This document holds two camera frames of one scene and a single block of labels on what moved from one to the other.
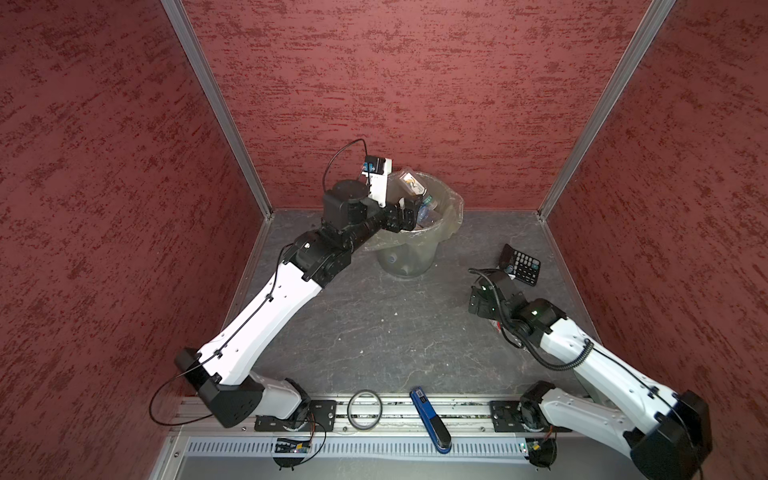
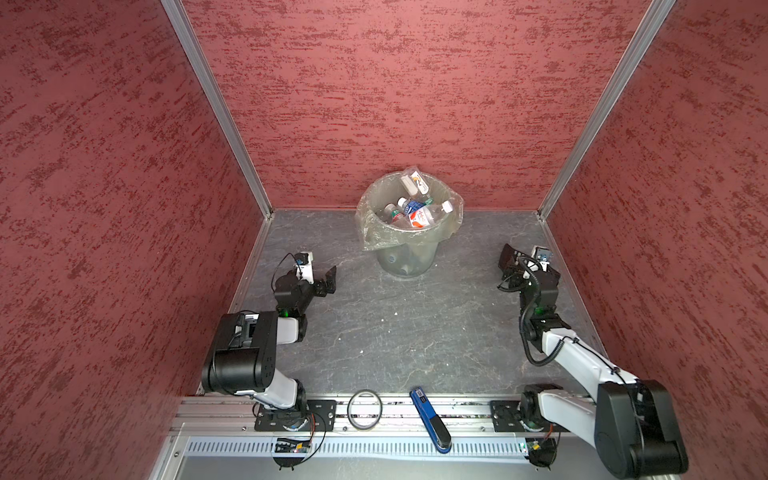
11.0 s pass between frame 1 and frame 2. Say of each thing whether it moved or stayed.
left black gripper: moved
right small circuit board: stayed
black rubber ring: stayed
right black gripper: moved
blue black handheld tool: stayed
